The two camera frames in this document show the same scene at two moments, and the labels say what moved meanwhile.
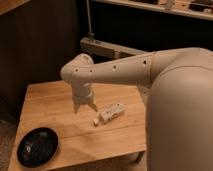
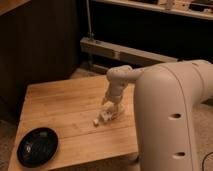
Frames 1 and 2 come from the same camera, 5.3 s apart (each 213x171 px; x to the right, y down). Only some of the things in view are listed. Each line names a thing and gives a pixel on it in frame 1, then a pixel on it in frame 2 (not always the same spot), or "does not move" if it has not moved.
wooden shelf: x=192 y=8 does not move
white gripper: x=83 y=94 -> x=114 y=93
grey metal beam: x=109 y=49 does not move
